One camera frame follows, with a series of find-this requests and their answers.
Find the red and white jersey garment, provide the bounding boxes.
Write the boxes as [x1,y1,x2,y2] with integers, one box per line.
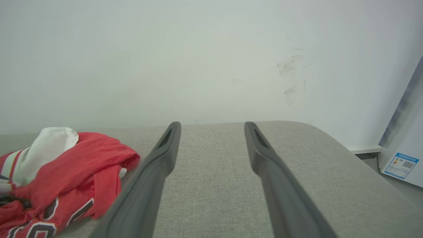
[0,127,140,238]

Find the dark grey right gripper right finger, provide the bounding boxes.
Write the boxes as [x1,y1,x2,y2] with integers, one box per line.
[244,121,337,238]

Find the white appliance with energy label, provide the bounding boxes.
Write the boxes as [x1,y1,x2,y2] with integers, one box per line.
[378,57,423,188]

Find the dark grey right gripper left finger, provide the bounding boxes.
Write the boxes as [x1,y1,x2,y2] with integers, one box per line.
[90,121,182,238]

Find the grey fabric sofa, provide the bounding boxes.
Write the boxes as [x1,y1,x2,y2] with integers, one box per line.
[0,120,423,238]

